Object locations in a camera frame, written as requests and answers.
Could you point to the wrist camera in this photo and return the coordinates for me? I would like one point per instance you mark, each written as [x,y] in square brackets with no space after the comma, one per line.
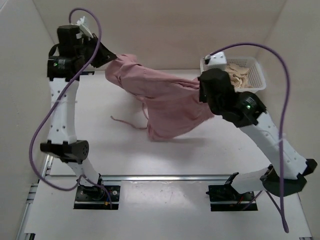
[215,61]
[82,23]

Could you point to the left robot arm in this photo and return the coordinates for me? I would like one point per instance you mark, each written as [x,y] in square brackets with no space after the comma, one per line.
[62,142]

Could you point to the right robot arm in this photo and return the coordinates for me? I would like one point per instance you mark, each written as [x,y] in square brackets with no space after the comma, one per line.
[286,173]

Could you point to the beige trousers in basket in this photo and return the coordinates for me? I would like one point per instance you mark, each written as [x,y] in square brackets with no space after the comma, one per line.
[238,76]

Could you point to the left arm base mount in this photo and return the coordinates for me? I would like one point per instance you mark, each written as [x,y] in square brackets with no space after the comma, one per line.
[96,198]

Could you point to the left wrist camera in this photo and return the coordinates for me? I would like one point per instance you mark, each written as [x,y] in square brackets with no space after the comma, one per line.
[82,23]

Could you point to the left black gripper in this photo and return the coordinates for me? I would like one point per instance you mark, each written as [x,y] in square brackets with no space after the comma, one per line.
[104,56]

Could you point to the aluminium rail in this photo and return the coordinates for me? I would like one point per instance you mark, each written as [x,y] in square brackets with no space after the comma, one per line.
[166,178]

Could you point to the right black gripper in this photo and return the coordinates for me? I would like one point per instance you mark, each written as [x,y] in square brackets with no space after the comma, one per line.
[202,96]

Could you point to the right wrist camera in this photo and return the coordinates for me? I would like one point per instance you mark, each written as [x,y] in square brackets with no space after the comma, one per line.
[215,61]

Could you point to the pink trousers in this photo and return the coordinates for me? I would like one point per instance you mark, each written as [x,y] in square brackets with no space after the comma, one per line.
[172,102]

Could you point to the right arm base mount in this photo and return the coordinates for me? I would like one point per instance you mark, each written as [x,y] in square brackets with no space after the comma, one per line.
[224,198]

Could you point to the white plastic basket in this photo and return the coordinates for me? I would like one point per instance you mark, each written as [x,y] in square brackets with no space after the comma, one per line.
[255,75]

